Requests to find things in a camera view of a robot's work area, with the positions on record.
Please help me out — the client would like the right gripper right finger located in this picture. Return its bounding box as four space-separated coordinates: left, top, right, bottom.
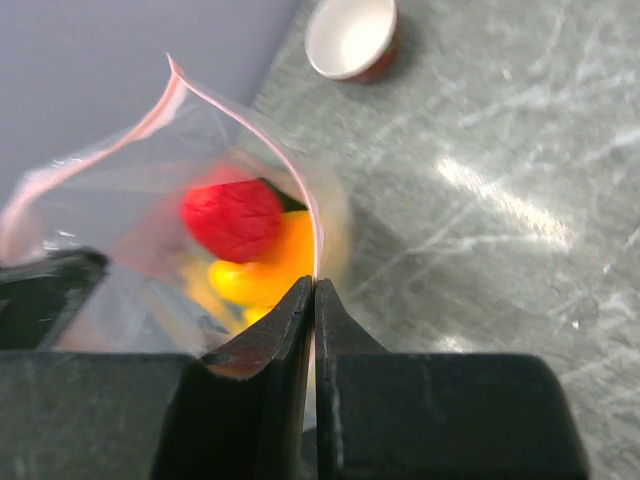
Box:
314 280 590 479

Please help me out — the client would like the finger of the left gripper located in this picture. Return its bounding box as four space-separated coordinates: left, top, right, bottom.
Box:
1 248 108 350

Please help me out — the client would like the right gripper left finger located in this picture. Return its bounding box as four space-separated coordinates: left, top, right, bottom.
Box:
1 277 313 479

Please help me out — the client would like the yellow pear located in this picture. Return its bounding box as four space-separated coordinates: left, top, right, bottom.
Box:
207 260 283 307

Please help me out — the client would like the clear zip top bag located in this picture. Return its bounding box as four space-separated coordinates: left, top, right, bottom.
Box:
0 53 326 391

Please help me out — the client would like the orange yellow mango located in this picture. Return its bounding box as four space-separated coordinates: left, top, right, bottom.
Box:
259 211 315 304

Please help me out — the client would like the white brown bowl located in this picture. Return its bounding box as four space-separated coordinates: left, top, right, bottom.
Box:
304 0 400 83

